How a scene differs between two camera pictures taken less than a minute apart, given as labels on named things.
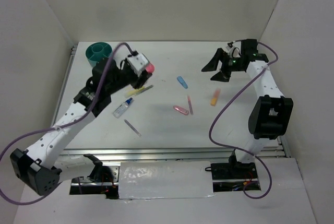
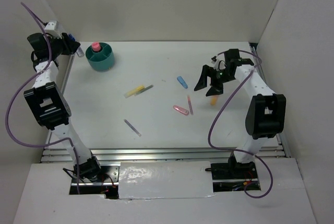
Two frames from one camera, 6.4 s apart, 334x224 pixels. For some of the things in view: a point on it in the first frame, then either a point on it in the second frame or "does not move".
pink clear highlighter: (181, 110) does not move
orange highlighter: (213, 100) does not move
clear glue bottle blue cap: (120, 108) -> (80, 52)
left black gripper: (139, 81) -> (71, 46)
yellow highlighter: (134, 91) does not move
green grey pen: (150, 86) does not move
